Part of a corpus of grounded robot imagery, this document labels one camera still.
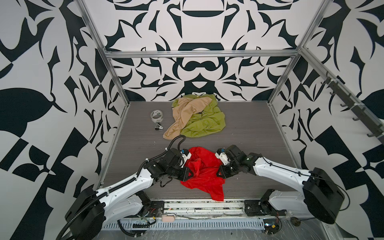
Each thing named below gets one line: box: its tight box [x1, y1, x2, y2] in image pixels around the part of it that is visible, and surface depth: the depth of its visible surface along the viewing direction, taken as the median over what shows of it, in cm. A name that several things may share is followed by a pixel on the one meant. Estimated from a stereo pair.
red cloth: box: [180, 147, 226, 202], surface depth 81 cm
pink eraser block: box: [162, 214, 176, 222], surface depth 71 cm
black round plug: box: [290, 216, 301, 227], surface depth 71 cm
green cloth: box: [172, 94, 226, 138], surface depth 106 cm
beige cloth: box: [163, 97, 213, 140], surface depth 104 cm
